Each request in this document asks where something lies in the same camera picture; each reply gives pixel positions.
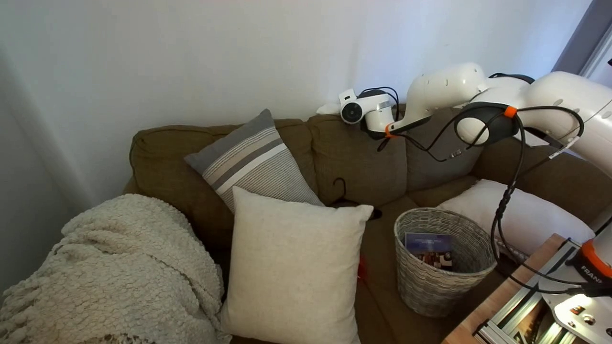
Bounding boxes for grey striped pillow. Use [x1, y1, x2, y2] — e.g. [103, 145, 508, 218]
[183, 109, 319, 210]

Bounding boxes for dark items inside basket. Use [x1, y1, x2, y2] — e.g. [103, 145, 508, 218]
[403, 233, 453, 271]

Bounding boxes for wooden side table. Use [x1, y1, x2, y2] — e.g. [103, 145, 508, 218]
[441, 235, 564, 344]

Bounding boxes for cream square pillow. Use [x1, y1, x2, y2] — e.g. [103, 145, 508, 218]
[219, 187, 372, 344]

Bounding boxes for brown fabric sofa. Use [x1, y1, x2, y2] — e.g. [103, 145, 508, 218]
[128, 115, 612, 344]

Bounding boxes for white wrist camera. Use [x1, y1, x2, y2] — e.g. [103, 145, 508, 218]
[338, 90, 395, 132]

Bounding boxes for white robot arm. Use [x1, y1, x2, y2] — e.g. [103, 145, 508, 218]
[357, 63, 612, 176]

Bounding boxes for cream knitted blanket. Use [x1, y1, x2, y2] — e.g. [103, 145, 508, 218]
[0, 193, 231, 344]

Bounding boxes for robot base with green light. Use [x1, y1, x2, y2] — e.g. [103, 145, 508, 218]
[476, 225, 612, 344]

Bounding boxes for white fringed pillow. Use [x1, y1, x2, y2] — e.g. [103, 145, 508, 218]
[439, 180, 594, 256]

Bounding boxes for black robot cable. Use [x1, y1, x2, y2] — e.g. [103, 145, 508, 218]
[374, 71, 612, 298]

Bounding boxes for woven grey basket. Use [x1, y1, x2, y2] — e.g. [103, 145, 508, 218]
[393, 206, 495, 317]

